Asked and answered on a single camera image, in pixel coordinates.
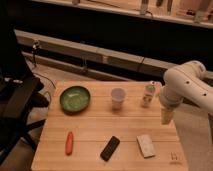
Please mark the white sponge block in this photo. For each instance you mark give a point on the white sponge block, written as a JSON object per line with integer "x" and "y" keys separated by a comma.
{"x": 146, "y": 145}

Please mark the black phone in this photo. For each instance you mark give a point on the black phone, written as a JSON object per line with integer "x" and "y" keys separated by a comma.
{"x": 110, "y": 148}

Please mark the small white bottle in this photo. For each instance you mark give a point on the small white bottle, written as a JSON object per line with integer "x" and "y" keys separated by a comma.
{"x": 148, "y": 94}

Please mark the translucent plastic cup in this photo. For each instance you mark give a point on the translucent plastic cup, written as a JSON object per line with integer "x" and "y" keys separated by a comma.
{"x": 117, "y": 97}

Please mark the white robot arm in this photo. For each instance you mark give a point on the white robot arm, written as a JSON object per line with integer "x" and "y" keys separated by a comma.
{"x": 185, "y": 81}

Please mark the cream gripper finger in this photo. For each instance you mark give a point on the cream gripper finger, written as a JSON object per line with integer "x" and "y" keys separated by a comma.
{"x": 166, "y": 115}

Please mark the green bowl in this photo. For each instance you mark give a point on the green bowl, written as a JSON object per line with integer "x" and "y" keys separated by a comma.
{"x": 75, "y": 99}

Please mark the orange carrot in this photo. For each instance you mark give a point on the orange carrot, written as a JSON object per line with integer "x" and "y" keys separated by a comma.
{"x": 69, "y": 144}

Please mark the black chair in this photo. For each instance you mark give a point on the black chair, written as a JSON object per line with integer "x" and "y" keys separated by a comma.
{"x": 19, "y": 94}

